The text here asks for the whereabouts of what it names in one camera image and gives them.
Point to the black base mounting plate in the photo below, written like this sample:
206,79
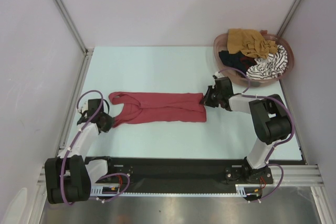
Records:
184,176

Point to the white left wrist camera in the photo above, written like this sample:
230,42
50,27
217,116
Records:
82,110

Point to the grey slotted cable duct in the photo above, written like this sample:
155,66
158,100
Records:
245,190
105,191

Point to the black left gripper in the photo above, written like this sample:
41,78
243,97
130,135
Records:
109,123

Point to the grey slotted cable duct right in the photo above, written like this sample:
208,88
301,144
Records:
245,190

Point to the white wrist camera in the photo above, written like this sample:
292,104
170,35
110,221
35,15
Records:
82,110
216,75

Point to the left aluminium corner post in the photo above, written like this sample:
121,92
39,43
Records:
71,25

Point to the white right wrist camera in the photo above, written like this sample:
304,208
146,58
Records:
216,75

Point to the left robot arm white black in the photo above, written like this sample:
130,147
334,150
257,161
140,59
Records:
67,176

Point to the right aluminium corner post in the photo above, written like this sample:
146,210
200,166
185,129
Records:
289,16

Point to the aluminium corner post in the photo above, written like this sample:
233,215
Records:
289,16
71,25

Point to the pink translucent laundry basket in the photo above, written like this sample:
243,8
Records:
220,43

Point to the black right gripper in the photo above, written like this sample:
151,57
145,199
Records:
206,100

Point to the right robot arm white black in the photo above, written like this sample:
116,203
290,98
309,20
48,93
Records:
272,123

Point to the black white striped tank top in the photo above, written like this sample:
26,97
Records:
271,67

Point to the mustard yellow tank top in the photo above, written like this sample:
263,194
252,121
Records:
251,43

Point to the red tank top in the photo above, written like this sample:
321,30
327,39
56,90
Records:
144,107

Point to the aluminium frame rail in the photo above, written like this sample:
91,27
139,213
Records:
297,175

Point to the grey slotted cable duct left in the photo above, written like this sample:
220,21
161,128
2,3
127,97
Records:
105,191

